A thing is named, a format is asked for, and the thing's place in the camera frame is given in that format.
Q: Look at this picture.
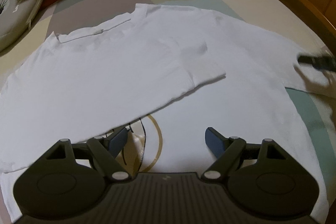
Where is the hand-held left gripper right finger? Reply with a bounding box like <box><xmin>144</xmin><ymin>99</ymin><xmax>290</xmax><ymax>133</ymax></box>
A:
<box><xmin>202</xmin><ymin>127</ymin><xmax>287</xmax><ymax>183</ymax></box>

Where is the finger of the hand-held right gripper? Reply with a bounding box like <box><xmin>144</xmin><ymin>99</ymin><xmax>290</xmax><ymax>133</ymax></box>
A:
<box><xmin>298</xmin><ymin>55</ymin><xmax>336</xmax><ymax>71</ymax></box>

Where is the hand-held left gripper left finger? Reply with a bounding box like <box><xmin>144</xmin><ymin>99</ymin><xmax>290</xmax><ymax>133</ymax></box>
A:
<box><xmin>43</xmin><ymin>126</ymin><xmax>131</xmax><ymax>183</ymax></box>

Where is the white t-shirt gold ring print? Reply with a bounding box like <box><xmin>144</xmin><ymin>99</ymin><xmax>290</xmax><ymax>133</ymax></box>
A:
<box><xmin>0</xmin><ymin>3</ymin><xmax>336</xmax><ymax>224</ymax></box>

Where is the grey round cushion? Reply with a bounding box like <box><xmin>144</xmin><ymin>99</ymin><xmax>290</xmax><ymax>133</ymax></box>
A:
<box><xmin>0</xmin><ymin>0</ymin><xmax>47</xmax><ymax>53</ymax></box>

